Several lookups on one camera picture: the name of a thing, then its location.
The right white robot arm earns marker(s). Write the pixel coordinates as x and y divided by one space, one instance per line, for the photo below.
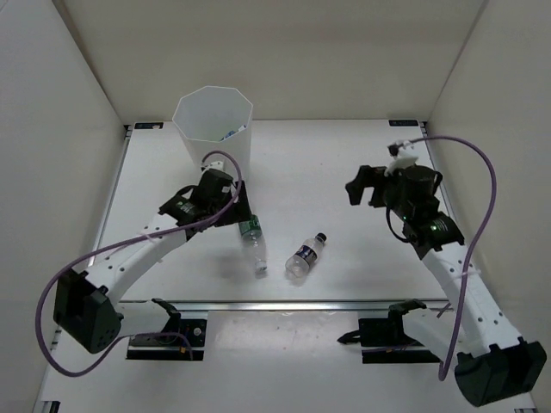
490 358

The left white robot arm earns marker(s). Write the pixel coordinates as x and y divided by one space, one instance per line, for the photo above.
87 304

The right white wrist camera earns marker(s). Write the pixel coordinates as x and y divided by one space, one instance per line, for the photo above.
403 154

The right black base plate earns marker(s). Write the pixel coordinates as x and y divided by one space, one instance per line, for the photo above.
383 343

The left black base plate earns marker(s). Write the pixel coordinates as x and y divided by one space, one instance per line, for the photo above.
183 339

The blue table sticker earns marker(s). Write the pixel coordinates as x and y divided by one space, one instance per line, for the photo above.
403 123
148 125

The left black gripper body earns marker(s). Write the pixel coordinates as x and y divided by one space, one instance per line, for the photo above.
219 206

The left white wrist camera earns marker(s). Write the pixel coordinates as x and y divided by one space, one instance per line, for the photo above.
214 165

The clear bottle black cap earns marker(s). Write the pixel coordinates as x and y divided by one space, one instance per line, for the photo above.
304 258

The left blue table sticker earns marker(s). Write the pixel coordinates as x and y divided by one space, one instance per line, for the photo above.
148 125

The white octagonal plastic bin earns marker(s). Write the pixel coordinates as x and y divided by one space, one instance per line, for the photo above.
206 115

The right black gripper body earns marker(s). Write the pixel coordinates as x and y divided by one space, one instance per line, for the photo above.
392 195

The clear bottle green label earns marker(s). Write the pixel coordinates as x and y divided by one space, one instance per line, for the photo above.
252 239

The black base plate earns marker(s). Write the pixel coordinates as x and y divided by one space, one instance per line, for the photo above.
183 339
383 343

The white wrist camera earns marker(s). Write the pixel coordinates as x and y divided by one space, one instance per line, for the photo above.
403 154
214 165

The clear bottle blue cap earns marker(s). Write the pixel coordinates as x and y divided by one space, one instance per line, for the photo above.
233 132

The right blue table sticker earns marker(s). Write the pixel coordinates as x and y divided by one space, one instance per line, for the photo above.
403 123

